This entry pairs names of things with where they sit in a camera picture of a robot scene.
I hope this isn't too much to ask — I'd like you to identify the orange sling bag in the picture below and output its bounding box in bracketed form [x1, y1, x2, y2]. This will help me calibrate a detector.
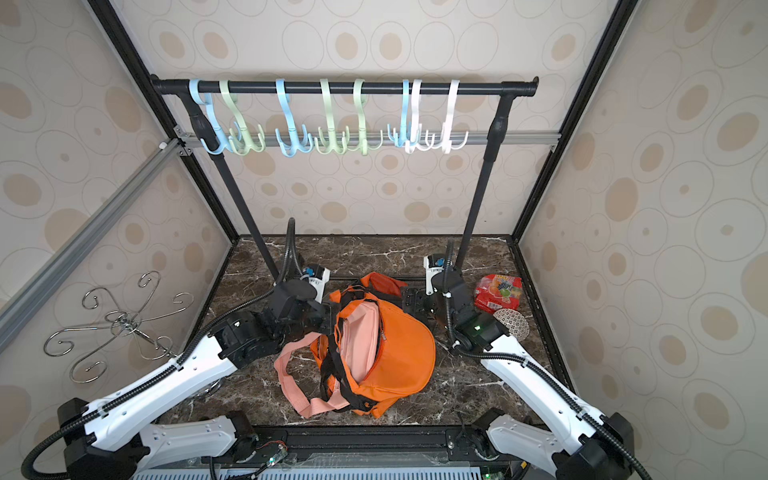
[311, 273, 436, 418]

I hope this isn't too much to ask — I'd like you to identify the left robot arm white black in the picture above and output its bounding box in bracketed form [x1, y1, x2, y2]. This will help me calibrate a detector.
[64, 279, 328, 479]

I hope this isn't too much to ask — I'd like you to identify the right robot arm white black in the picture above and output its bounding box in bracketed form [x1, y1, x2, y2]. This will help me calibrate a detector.
[401, 287, 650, 479]

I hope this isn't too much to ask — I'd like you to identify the pink sling bag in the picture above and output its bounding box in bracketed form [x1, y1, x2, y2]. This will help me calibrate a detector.
[274, 299, 381, 418]

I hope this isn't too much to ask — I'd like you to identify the white hook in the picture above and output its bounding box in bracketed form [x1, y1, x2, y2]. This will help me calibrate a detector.
[404, 79, 436, 154]
[435, 79, 469, 154]

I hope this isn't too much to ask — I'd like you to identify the light blue hook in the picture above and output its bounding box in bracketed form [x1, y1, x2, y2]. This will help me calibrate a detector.
[387, 79, 410, 148]
[188, 79, 229, 155]
[275, 79, 314, 158]

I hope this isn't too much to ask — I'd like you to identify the light green hook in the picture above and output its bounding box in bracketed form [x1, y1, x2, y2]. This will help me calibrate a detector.
[315, 79, 347, 155]
[219, 80, 266, 157]
[349, 79, 383, 156]

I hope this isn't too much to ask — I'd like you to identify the red snack packet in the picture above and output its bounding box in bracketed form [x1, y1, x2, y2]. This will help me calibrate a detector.
[474, 274, 523, 314]

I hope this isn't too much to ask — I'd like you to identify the patterned round ball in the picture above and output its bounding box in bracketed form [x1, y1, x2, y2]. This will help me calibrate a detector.
[494, 309, 530, 342]

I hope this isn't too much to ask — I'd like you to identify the chrome jewelry stand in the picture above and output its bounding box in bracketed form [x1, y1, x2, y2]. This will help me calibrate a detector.
[42, 270, 194, 385]

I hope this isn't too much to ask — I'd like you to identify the dark grey clothes rack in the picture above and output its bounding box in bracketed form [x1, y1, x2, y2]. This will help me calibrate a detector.
[150, 75, 540, 280]

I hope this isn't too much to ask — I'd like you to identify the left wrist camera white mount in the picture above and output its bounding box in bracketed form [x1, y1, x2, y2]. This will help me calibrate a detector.
[301, 264, 331, 303]

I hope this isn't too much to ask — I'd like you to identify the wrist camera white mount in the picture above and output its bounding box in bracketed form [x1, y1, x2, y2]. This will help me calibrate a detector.
[423, 253, 445, 296]
[301, 264, 331, 303]

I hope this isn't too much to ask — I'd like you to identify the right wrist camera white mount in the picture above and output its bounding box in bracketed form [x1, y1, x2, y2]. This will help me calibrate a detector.
[423, 253, 445, 296]

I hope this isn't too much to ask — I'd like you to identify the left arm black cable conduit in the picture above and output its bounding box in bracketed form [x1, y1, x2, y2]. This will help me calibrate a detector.
[20, 217, 301, 480]

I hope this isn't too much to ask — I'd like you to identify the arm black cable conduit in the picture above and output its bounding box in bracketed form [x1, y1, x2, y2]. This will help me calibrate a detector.
[20, 217, 301, 480]
[442, 241, 654, 480]

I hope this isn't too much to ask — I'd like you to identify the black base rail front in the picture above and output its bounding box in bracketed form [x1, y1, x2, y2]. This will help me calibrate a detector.
[107, 423, 601, 480]

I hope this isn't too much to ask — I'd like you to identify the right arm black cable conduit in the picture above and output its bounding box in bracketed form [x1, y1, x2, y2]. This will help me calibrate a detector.
[442, 241, 654, 480]

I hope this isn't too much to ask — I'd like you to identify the aluminium rail left wall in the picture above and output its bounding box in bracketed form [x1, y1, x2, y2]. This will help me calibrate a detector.
[1, 138, 183, 349]

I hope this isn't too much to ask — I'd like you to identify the black corner frame post left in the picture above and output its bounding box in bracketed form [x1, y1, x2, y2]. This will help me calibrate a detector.
[84, 0, 240, 245]

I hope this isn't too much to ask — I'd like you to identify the black corner frame post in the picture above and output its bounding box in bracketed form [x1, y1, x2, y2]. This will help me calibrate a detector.
[511, 0, 639, 245]
[84, 0, 240, 245]

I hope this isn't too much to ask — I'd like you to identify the black corner frame post right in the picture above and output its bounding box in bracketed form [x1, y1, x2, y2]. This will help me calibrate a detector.
[511, 0, 639, 245]

